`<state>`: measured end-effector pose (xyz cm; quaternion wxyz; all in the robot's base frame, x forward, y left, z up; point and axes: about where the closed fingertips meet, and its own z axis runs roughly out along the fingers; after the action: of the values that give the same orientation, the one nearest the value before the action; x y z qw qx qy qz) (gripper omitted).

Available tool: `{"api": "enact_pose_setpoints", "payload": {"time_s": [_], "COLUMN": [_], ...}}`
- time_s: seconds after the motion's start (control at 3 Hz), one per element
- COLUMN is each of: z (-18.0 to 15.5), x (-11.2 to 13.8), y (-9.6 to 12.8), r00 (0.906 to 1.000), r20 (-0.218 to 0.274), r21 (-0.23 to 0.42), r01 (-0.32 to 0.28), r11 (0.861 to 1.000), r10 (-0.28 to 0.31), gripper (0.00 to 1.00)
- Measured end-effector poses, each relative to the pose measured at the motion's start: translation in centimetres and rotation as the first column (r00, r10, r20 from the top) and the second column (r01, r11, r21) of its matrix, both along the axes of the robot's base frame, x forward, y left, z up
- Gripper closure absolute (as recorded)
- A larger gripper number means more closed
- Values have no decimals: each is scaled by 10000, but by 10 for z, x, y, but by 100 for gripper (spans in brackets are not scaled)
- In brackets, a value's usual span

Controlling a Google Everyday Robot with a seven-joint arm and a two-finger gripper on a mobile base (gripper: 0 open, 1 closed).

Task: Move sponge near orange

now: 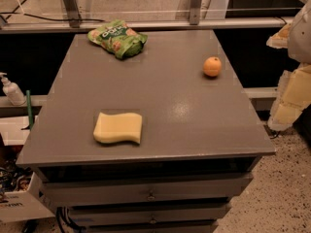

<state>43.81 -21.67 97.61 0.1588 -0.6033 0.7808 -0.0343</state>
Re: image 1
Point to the grey drawer cabinet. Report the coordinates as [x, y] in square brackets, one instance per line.
[191, 126]

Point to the white pump bottle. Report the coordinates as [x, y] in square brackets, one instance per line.
[12, 91]

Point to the orange fruit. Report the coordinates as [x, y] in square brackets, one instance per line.
[212, 66]

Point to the white cardboard box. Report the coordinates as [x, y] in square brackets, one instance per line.
[26, 204]

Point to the green snack bag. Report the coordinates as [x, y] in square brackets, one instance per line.
[118, 38]

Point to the middle drawer with knob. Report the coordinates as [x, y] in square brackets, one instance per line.
[150, 213]

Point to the drawer with knob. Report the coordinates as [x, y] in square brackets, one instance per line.
[146, 190]
[150, 213]

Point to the top drawer with knob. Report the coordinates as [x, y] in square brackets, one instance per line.
[146, 190]

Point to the metal frame rail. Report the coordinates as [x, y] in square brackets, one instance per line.
[227, 23]

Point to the green stick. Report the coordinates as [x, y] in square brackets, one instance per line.
[29, 109]

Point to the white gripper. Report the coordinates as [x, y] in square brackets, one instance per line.
[300, 38]

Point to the yellow sponge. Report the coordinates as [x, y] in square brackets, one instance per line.
[111, 129]

